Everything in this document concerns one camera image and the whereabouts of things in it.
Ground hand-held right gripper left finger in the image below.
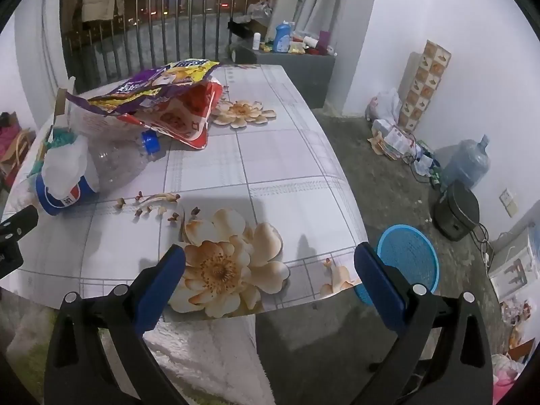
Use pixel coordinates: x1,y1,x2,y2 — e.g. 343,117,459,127
44,244,199,405

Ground green wrapper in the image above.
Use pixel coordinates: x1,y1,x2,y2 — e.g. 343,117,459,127
29,129,77,178

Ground purple yellow snack bag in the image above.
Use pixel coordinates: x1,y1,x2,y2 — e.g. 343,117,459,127
65,59,220,116

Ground blue detergent bottle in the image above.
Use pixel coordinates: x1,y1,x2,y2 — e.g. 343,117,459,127
273,21,296,53

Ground blue plastic basket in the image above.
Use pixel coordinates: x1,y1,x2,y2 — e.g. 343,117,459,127
354,224,439,308

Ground tall patterned cardboard box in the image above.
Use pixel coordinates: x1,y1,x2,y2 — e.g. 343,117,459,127
397,40,452,131

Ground white fuzzy clothing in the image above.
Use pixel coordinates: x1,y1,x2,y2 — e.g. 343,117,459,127
143,316,271,405

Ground cardboard strip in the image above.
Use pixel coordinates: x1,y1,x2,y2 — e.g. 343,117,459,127
53,77,77,129

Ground black rice cooker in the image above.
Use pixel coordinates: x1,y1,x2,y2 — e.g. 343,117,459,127
434,179,481,242

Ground blue label paper cup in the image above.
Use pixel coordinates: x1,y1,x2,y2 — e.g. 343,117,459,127
34,173,100,217

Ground clear plastic bags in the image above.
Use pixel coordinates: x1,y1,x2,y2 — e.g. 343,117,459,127
411,147,443,186

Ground white water dispenser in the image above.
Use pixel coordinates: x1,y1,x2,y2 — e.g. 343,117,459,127
489,228,536,302

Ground clear plastic bottle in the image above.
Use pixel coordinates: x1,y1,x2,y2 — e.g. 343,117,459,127
86,130,161,192

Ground large blue water jug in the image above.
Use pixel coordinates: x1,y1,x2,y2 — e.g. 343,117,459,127
439,134,492,190

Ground grey cabinet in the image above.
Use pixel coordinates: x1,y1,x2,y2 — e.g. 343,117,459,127
231,44,336,108

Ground pile of printed papers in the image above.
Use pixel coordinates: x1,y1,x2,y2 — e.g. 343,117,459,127
368,120,423,161

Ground metal railing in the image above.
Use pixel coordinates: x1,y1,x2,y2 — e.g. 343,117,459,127
61,0,279,93

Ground floral tablecloth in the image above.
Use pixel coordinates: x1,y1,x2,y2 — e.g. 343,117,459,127
0,63,367,319

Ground white plastic bag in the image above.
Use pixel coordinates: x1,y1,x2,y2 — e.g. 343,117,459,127
365,88,402,121

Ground pink bag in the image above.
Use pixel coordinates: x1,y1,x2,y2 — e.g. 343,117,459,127
0,112,36,178

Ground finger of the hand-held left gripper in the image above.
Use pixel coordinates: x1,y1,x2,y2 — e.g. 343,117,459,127
0,205,39,243

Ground bag of colourful packets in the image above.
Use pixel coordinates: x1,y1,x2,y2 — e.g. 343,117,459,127
500,299,536,347

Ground wall socket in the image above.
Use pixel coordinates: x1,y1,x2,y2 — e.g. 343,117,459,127
499,189,519,218

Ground orange wooden board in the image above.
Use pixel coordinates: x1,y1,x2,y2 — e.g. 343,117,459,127
508,337,538,361

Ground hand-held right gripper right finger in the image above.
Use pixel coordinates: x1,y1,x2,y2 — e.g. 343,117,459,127
353,242,494,405

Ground white tissue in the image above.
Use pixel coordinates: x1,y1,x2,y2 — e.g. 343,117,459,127
41,135,91,201

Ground red snack bag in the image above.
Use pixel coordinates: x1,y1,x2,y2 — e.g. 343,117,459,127
114,78,223,149

